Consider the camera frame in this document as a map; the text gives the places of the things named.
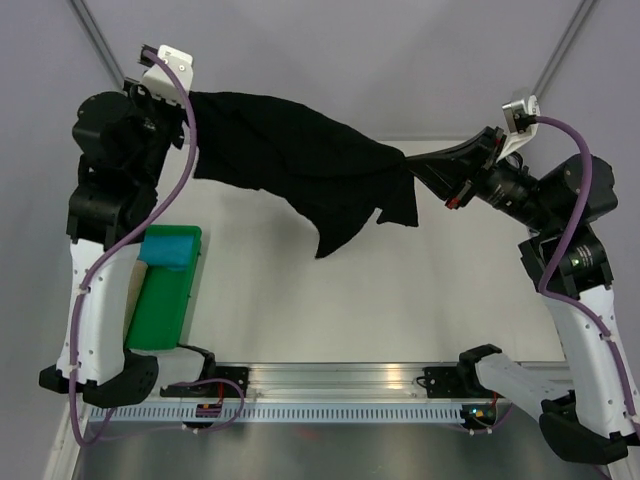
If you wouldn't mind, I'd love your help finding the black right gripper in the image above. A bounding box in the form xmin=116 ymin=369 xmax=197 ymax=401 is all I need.
xmin=403 ymin=124 xmax=559 ymax=232

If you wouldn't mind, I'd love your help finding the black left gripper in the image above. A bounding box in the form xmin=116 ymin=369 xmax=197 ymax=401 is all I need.
xmin=128 ymin=70 xmax=191 ymax=187

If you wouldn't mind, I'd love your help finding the black t shirt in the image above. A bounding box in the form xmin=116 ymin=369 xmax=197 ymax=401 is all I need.
xmin=190 ymin=92 xmax=418 ymax=258

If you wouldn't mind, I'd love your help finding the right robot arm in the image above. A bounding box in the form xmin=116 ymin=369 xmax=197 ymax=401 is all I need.
xmin=408 ymin=128 xmax=639 ymax=466

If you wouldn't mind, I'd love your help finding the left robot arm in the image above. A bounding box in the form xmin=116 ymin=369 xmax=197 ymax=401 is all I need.
xmin=38 ymin=81 xmax=218 ymax=408

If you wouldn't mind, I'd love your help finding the rolled blue t shirt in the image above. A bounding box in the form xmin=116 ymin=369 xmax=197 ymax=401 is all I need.
xmin=138 ymin=235 xmax=195 ymax=271

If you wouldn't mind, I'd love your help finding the rolled beige t shirt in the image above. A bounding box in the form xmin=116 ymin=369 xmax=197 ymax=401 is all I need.
xmin=123 ymin=260 xmax=148 ymax=337

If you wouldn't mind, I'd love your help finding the green plastic tray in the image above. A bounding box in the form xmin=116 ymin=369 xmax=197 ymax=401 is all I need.
xmin=125 ymin=225 xmax=202 ymax=351

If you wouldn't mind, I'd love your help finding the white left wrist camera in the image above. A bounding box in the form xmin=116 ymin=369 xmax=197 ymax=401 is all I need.
xmin=139 ymin=45 xmax=194 ymax=107

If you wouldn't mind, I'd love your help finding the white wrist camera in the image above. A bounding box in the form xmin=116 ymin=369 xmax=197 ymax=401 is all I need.
xmin=497 ymin=88 xmax=540 ymax=160
xmin=139 ymin=45 xmax=194 ymax=107

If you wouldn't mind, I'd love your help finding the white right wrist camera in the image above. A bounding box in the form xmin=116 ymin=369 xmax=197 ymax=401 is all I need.
xmin=497 ymin=88 xmax=540 ymax=160

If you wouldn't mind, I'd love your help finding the left aluminium frame post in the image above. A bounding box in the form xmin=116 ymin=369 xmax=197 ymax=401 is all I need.
xmin=66 ymin=0 xmax=125 ymax=90

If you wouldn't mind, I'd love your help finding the aluminium frame post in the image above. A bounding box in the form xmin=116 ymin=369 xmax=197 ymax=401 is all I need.
xmin=532 ymin=0 xmax=600 ymax=100
xmin=66 ymin=0 xmax=125 ymax=90

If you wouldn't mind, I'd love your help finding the right aluminium frame post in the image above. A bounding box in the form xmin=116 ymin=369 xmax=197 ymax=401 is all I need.
xmin=532 ymin=0 xmax=600 ymax=100

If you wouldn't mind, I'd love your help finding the white slotted cable duct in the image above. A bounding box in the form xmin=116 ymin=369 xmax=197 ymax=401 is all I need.
xmin=111 ymin=402 xmax=494 ymax=424

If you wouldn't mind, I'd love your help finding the aluminium mounting rail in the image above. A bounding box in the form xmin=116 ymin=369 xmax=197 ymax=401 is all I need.
xmin=216 ymin=362 xmax=494 ymax=403

